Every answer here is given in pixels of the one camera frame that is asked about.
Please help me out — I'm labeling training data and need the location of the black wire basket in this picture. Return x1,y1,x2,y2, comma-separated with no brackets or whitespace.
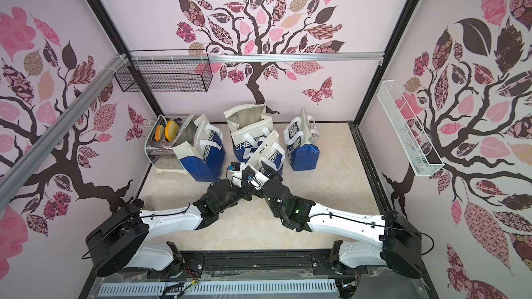
114,48,213,93

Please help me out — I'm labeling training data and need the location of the aluminium rail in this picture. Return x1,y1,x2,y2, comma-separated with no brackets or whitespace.
1,54,126,208
132,52,385,63

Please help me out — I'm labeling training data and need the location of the yellow bread slice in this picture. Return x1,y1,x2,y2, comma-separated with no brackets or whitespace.
164,120,180,142

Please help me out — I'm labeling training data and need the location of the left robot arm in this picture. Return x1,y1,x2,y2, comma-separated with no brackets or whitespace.
82,179,247,277

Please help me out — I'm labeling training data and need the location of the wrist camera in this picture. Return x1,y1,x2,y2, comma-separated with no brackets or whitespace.
226,162,245,188
241,166,270,190

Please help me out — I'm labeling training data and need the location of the back aluminium rail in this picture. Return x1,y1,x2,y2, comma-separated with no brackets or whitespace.
132,52,385,63

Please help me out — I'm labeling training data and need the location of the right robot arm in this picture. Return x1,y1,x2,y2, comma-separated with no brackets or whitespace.
256,175,425,279

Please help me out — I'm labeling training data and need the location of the orange bread slice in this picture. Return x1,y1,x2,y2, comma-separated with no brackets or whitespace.
154,125,165,141

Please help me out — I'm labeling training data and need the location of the white slotted cable duct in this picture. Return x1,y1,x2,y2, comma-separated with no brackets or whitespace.
96,279,338,298

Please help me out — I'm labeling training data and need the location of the left aluminium rail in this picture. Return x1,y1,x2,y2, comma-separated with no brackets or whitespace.
1,54,126,208

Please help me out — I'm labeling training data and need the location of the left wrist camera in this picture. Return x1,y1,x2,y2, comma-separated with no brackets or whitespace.
226,162,245,188

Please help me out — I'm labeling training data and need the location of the black base frame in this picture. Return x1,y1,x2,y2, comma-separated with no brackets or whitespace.
80,249,437,298

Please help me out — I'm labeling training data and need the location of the blue takeout bag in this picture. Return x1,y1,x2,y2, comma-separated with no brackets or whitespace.
246,130,286,175
171,114,226,182

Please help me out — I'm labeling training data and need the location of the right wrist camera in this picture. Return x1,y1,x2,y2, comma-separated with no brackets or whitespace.
241,166,270,190

